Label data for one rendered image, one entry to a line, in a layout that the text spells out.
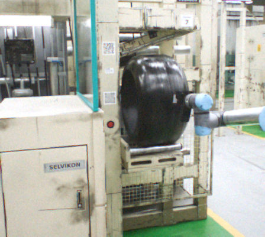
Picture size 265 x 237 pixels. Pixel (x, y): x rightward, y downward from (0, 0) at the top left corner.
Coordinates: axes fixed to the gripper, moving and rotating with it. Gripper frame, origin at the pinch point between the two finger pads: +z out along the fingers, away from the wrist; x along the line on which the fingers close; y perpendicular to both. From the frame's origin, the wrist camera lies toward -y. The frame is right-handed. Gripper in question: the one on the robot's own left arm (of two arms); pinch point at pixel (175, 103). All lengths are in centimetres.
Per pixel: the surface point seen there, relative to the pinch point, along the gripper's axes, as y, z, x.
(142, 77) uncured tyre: 15.6, 8.0, 16.1
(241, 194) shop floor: -106, 124, -125
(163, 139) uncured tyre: -21.2, 11.9, 3.0
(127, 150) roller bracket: -26.1, 13.1, 25.0
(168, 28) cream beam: 50, 43, -15
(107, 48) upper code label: 33, 18, 33
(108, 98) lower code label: 3.8, 21.3, 33.2
